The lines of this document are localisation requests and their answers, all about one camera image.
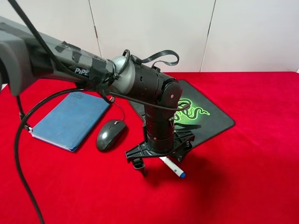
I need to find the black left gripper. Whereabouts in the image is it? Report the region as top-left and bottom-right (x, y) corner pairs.
(125, 131), (194, 176)

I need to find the black computer mouse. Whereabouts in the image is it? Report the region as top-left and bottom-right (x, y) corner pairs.
(96, 119), (127, 152)

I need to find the red velvet tablecloth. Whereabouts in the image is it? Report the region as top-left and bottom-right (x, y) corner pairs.
(0, 71), (299, 224)

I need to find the white blue marker pen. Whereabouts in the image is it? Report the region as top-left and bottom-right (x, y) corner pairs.
(159, 156), (186, 179)

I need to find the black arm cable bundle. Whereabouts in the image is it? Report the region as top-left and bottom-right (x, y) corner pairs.
(8, 0), (190, 224)

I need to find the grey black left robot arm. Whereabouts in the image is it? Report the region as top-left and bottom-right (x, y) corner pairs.
(0, 18), (195, 171)

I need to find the black green razer mousepad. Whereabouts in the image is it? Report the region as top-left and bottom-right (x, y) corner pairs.
(129, 79), (235, 153)

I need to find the blue hardcover notebook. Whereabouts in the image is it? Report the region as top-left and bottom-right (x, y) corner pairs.
(31, 92), (109, 152)

